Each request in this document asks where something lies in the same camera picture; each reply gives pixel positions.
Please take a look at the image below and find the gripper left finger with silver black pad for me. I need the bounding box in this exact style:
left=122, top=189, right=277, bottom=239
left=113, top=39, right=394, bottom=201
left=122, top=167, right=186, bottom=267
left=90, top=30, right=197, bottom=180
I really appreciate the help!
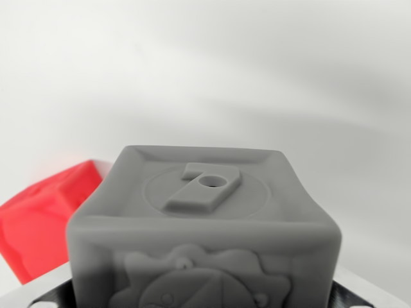
left=0, top=260, right=77, bottom=308

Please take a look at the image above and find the gripper right finger with silver black pad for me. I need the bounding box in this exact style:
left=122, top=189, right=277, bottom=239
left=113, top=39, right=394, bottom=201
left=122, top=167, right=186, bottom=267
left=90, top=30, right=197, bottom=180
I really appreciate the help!
left=331, top=268, right=411, bottom=308

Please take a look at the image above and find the grey embossed number cube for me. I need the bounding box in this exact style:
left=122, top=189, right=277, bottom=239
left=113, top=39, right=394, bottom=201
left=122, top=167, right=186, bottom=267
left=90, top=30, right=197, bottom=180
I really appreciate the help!
left=65, top=144, right=343, bottom=308

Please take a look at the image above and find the red embossed cube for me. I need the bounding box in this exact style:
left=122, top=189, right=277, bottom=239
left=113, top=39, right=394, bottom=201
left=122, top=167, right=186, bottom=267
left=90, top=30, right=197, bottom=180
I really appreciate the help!
left=0, top=158, right=107, bottom=286

